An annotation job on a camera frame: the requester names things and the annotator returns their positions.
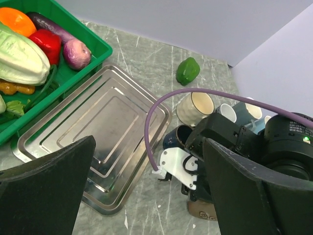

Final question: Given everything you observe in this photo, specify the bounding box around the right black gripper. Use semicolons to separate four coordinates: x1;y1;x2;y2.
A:
181;114;264;203

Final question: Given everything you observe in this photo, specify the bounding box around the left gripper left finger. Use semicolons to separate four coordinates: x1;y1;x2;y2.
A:
0;136;95;235

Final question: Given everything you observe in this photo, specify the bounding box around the grey blue faceted mug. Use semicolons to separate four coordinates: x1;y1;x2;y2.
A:
214;103;237;123

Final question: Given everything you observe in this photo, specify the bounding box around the light blue faceted mug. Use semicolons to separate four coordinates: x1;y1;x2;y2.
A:
245;116;271;134

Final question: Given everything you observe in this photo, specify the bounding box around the toy orange carrot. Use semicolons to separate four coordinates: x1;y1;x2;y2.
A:
0;7;37;37

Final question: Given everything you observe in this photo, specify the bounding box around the maroon mug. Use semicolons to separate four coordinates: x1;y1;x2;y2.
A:
187;198;218;221

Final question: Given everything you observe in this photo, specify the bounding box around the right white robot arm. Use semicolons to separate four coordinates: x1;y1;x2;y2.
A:
181;113;313;203

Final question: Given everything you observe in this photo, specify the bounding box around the green bell pepper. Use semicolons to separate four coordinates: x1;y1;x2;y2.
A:
176;57;201;86

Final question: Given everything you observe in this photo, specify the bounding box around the steel tray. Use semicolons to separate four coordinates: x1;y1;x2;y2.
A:
11;62;173;217

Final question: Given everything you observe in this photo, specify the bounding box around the toy pink onion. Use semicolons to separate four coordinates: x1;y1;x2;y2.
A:
63;40;91;71

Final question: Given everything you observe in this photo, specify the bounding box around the green plastic basket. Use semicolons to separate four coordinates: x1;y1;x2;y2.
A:
0;0;113;147

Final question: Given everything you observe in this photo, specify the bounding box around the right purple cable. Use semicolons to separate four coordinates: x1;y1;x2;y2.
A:
144;88;313;173

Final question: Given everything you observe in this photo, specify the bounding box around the toy purple eggplant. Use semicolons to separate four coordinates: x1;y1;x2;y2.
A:
25;11;92;56

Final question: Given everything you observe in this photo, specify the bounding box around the toy red pepper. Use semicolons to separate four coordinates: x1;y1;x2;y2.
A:
29;29;62;65

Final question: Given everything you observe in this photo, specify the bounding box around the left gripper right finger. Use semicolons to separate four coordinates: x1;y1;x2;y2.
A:
203;139;313;235

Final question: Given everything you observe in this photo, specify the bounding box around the toy cabbage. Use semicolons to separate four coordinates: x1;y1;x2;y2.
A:
0;24;50;86

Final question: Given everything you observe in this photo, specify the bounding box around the dark blue mug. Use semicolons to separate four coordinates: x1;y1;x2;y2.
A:
162;124;194;149

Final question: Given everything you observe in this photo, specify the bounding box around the white mug blue text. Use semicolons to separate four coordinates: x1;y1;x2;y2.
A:
232;102;263;126

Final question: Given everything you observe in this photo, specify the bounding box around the cream mug black handle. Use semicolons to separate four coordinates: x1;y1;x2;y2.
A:
176;92;215;126

